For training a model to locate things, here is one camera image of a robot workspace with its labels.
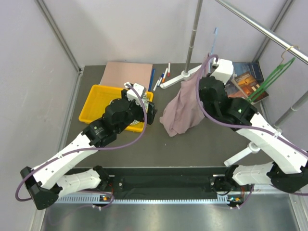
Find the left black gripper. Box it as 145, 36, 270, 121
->
115, 90, 157, 134

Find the lilac tank top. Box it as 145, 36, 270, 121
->
159, 54, 218, 137

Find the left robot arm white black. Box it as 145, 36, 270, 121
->
20, 83, 157, 210

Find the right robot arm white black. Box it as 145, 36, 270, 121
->
196, 76, 308, 193

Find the green plastic hanger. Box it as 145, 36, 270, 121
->
247, 57, 295, 103

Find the sunset cover book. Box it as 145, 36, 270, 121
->
225, 80, 242, 98

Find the orange cover book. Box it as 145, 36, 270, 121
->
230, 72, 269, 104

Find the yellow plastic bin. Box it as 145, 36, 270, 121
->
78, 84, 154, 133

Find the pink board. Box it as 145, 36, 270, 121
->
100, 62, 153, 90

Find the orange cap marker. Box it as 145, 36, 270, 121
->
161, 68, 168, 83

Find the blue pen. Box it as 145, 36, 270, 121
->
148, 68, 155, 91

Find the blue cap marker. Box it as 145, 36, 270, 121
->
157, 73, 165, 86

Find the dark blue book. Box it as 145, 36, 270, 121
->
233, 62, 264, 83

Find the red cap marker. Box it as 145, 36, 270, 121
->
167, 62, 171, 77

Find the metal clothes rack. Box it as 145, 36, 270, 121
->
159, 0, 308, 167

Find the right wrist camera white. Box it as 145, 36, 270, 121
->
210, 59, 234, 85

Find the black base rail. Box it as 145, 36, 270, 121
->
72, 166, 241, 194

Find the white cable duct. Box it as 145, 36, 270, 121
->
56, 193, 244, 205

